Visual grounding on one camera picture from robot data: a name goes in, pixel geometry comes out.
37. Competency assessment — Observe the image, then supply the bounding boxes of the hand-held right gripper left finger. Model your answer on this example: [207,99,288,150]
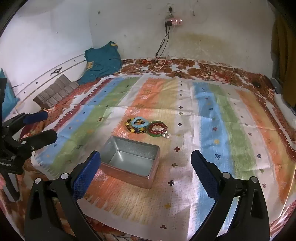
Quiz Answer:
[24,151,102,241]

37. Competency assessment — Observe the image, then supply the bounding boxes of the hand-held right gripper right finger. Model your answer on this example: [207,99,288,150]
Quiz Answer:
[190,149,271,241]

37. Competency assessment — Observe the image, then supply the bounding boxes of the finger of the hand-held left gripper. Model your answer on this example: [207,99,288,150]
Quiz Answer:
[2,111,49,134]
[19,129,58,155]

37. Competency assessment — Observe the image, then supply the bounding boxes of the silver metal tin box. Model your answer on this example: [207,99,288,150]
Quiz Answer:
[100,136,160,190]

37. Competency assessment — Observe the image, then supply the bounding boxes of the green bangle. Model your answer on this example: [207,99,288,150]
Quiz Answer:
[147,120,168,138]

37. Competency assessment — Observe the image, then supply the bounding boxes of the dark and yellow bead bracelet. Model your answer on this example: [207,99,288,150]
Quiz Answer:
[125,119,146,134]

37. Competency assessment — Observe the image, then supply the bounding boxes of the red bead bracelet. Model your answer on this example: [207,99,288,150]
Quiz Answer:
[148,122,167,135]

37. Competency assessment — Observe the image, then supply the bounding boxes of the light blue bead bracelet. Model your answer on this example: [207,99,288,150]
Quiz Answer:
[131,117,148,129]

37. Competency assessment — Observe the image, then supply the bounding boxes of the teal fabric piece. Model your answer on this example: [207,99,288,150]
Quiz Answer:
[0,68,20,114]

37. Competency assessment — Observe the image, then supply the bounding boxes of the striped grey cushion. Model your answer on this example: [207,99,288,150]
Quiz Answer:
[33,75,80,109]

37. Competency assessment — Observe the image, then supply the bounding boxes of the white headboard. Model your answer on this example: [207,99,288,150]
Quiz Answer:
[14,53,86,109]

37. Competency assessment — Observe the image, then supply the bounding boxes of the colourful striped mat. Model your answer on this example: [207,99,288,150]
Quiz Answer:
[31,75,293,229]

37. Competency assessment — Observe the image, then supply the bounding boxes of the teal shirt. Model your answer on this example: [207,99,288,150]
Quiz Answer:
[77,41,122,85]

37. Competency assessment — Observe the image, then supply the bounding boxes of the brown floral blanket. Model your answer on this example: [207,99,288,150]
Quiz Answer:
[0,58,296,241]

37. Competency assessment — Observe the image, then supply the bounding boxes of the grey box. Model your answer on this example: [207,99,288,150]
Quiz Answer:
[269,77,282,93]

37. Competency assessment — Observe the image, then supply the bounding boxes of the mustard hanging garment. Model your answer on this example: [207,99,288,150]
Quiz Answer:
[270,16,296,107]

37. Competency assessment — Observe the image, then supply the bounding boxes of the thin white cord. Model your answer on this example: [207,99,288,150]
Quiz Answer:
[199,61,233,73]

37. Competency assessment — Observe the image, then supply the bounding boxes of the white charging cable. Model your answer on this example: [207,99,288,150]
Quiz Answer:
[135,56,168,72]

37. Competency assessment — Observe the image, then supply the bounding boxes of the black cables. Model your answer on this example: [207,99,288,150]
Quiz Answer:
[155,23,172,59]

